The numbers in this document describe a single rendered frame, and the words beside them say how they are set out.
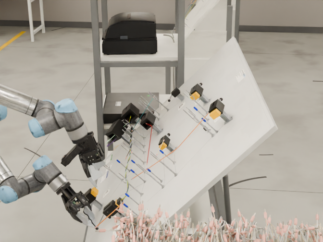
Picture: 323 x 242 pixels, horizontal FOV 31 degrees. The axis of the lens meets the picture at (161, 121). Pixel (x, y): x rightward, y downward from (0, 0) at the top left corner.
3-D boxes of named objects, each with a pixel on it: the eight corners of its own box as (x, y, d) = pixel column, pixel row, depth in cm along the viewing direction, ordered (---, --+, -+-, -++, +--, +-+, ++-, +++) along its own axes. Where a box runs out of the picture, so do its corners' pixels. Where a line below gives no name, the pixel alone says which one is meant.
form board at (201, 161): (103, 164, 333) (100, 162, 333) (235, 38, 305) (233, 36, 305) (76, 305, 224) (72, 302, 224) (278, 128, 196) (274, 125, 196)
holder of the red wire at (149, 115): (167, 118, 294) (151, 104, 291) (163, 132, 283) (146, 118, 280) (160, 124, 297) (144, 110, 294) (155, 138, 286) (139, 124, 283)
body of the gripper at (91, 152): (102, 163, 228) (90, 136, 223) (82, 169, 229) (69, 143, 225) (105, 153, 235) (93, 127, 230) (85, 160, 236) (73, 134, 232)
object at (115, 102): (101, 124, 335) (100, 113, 332) (106, 102, 367) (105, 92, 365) (159, 124, 335) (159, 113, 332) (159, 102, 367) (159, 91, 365)
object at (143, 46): (102, 55, 321) (100, 20, 313) (104, 44, 342) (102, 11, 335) (157, 54, 322) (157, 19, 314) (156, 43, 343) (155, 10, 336)
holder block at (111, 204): (110, 213, 244) (103, 207, 243) (119, 205, 243) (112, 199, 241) (109, 219, 241) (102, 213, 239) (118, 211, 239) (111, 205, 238)
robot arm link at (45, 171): (40, 160, 251) (48, 150, 245) (57, 179, 251) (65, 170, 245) (27, 168, 245) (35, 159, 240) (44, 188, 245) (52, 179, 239)
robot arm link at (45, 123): (37, 131, 232) (62, 120, 232) (35, 142, 222) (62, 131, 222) (28, 114, 229) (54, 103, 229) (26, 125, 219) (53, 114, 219)
